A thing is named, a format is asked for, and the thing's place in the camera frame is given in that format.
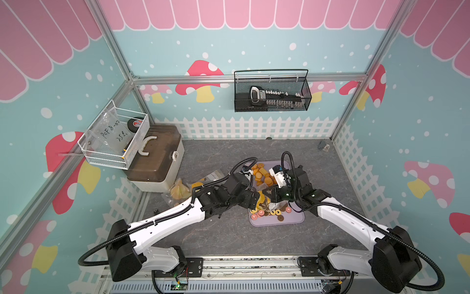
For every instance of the brown lidded storage box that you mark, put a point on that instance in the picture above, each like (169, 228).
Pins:
(159, 157)

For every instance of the black tape roll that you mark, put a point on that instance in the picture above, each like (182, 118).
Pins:
(134, 124)

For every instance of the black mesh wall basket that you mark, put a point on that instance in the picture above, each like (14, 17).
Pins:
(291, 81)

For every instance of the pile of small ring cookies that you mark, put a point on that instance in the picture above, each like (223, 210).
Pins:
(277, 214)

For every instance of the white wire wall basket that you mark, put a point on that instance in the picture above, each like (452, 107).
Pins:
(124, 160)

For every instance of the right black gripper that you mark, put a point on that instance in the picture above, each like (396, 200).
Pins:
(274, 195)

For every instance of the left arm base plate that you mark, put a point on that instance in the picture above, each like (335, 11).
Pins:
(189, 268)

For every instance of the socket wrench set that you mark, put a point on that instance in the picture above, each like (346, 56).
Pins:
(270, 98)

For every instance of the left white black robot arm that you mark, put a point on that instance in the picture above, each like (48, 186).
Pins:
(129, 248)

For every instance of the small clear object in corner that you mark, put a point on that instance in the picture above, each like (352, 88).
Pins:
(324, 146)

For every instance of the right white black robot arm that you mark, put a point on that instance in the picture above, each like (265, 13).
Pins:
(389, 256)

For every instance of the lilac plastic tray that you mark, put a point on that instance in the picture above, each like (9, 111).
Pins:
(263, 180)

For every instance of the right wrist camera white housing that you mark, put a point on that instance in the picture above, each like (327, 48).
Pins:
(277, 172)

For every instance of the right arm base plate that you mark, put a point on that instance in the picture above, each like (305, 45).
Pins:
(318, 266)

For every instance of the clear labelled plastic bag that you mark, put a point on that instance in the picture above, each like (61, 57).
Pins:
(108, 134)

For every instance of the aluminium front rail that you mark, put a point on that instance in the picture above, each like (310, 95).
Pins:
(241, 275)

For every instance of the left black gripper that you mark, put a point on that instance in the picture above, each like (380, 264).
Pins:
(245, 196)

